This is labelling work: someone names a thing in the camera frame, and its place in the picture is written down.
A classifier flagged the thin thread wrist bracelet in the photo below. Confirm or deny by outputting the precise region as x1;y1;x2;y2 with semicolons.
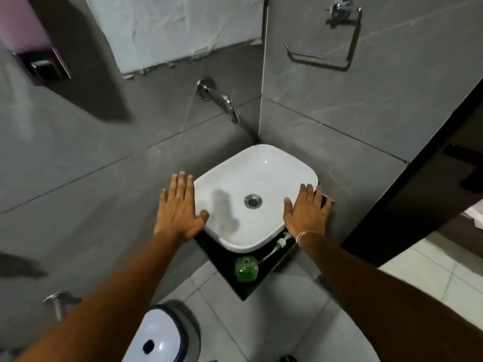
295;230;325;248

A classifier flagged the black sink counter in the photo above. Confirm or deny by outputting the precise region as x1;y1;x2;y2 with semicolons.
194;195;335;302

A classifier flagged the black wall dispenser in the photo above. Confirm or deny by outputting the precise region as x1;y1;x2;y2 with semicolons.
14;48;72;86

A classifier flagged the black door handle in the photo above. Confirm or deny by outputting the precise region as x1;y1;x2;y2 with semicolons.
442;144;483;193

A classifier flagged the white ceramic sink basin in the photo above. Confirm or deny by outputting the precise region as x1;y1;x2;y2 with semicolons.
193;144;319;254

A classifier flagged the chrome towel ring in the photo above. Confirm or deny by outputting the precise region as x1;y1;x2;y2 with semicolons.
284;0;364;72

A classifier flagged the wall mirror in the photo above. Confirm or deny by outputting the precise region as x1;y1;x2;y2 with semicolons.
84;0;269;75

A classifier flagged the person's left forearm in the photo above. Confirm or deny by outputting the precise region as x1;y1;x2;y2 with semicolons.
15;229;186;362

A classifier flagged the dark wooden door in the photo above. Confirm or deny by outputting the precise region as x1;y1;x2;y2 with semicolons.
341;79;483;269

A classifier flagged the person's left hand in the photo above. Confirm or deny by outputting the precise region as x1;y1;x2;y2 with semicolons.
154;171;210;243

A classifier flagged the green soap bottle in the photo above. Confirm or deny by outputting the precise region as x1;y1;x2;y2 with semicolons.
235;256;259;283

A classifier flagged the chrome wall faucet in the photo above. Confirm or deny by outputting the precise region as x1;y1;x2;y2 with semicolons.
196;77;241;125

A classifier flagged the chrome wall pipe fitting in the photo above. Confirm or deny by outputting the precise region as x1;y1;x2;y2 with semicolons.
43;291;82;323

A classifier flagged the white lidded trash bin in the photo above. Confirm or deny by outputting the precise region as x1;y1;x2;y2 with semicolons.
122;299;202;362

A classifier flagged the person's right forearm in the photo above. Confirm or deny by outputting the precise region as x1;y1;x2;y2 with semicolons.
298;233;483;362

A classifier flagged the white soap pump with tube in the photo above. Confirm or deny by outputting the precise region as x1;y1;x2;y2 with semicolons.
258;232;293;263

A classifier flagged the person's right hand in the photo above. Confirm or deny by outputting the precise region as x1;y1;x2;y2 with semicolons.
283;183;334;240

